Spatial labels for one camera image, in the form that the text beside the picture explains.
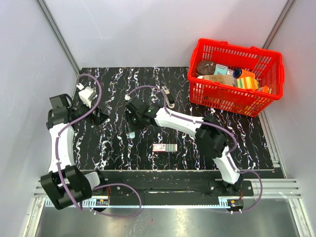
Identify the cardboard box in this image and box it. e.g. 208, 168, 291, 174
197, 75, 236, 87

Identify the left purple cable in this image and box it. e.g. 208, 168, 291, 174
55, 73, 142, 218

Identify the brown round object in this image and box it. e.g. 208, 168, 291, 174
197, 60, 216, 76

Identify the teal small box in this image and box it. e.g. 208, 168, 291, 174
214, 64, 228, 75

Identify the orange bottle blue cap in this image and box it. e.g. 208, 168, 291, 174
233, 68, 256, 79

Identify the orange small package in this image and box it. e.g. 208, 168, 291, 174
257, 86, 272, 94

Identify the yellow green sponge pack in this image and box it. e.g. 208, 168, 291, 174
236, 77, 259, 90

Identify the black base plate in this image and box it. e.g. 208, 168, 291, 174
101, 170, 254, 207

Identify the red plastic basket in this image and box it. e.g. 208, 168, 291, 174
187, 38, 285, 117

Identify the aluminium rail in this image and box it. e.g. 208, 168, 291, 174
34, 179, 303, 209

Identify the staple box with staples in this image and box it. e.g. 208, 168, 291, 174
153, 144, 178, 152

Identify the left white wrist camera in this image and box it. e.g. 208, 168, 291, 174
76, 83, 97, 109

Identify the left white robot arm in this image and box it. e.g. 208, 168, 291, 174
40, 93, 108, 210

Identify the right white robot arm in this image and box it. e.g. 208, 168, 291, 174
125, 95, 243, 196

